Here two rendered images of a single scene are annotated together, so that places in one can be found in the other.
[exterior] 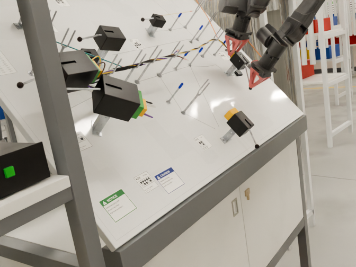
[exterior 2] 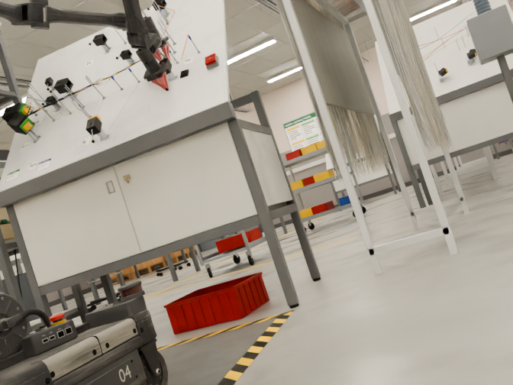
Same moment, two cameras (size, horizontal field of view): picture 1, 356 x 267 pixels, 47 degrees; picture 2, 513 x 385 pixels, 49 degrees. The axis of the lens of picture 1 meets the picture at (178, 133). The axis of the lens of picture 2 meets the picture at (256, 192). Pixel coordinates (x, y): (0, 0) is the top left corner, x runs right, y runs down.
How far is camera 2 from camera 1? 289 cm
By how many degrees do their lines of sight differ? 70
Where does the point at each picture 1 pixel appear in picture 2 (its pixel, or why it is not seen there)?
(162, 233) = (20, 190)
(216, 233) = (88, 202)
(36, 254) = not seen: hidden behind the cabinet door
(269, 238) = (171, 221)
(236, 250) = (114, 218)
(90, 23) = (94, 72)
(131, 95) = (17, 121)
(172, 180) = (45, 165)
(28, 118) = (17, 137)
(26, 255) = not seen: hidden behind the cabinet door
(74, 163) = not seen: outside the picture
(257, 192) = (144, 179)
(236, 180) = (89, 166)
